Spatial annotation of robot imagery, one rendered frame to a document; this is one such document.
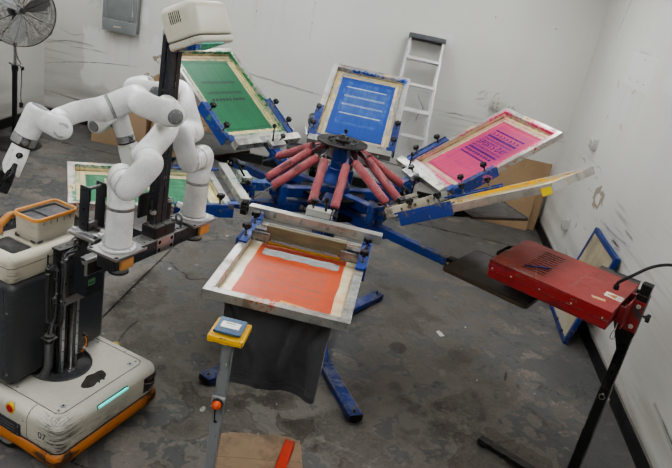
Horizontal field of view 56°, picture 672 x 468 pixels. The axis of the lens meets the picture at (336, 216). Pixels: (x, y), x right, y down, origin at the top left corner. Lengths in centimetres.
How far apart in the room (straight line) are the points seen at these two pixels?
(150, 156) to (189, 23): 45
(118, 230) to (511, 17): 524
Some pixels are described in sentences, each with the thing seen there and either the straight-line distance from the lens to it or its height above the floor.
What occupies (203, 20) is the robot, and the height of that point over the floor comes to 197.
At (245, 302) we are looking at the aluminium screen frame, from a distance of 249.
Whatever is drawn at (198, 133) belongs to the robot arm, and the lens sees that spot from 261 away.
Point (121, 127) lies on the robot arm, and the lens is 281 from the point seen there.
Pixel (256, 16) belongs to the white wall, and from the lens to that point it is 710.
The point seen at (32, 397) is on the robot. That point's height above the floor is 28.
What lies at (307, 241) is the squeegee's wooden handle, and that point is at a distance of 297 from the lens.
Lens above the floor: 221
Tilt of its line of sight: 21 degrees down
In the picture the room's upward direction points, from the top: 11 degrees clockwise
